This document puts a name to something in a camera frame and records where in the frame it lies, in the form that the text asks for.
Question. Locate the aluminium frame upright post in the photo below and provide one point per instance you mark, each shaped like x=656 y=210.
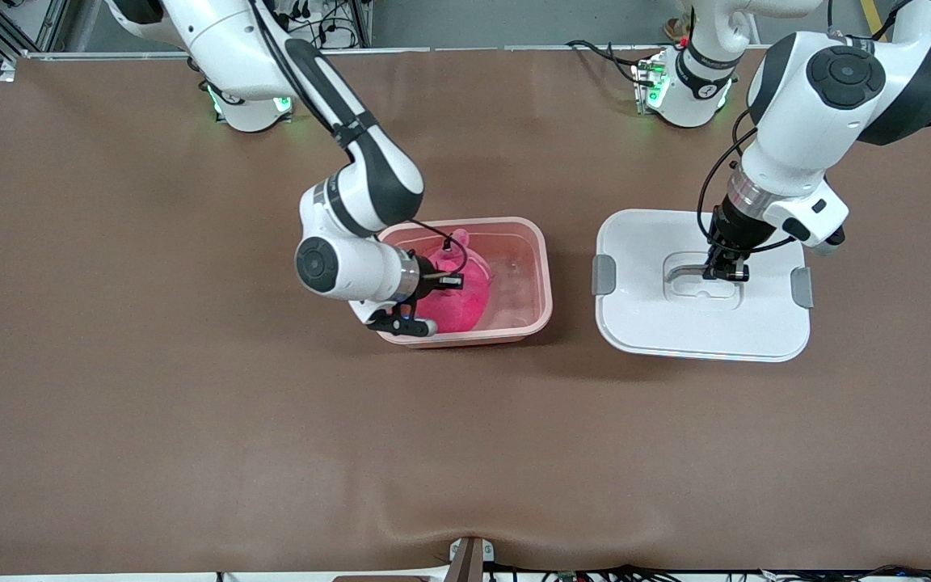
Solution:
x=364 y=24

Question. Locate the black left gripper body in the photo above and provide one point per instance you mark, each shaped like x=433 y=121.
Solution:
x=730 y=230

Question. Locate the brown table mat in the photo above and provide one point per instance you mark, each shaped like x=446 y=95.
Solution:
x=465 y=453

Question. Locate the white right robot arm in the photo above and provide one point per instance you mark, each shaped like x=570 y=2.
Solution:
x=344 y=271

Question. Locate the pink plush toy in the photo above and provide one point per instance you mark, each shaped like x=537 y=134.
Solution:
x=465 y=303

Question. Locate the pink translucent plastic box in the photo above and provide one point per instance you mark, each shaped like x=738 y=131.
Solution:
x=526 y=275

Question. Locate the white box lid grey clips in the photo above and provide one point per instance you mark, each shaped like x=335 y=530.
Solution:
x=700 y=327

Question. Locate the aluminium frame with black strut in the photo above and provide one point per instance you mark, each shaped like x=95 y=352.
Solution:
x=52 y=28

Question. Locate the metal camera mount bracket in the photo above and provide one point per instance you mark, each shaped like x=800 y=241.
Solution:
x=469 y=558

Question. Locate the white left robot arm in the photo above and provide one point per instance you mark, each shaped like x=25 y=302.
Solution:
x=805 y=137

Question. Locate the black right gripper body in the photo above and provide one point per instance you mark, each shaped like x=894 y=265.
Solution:
x=431 y=281

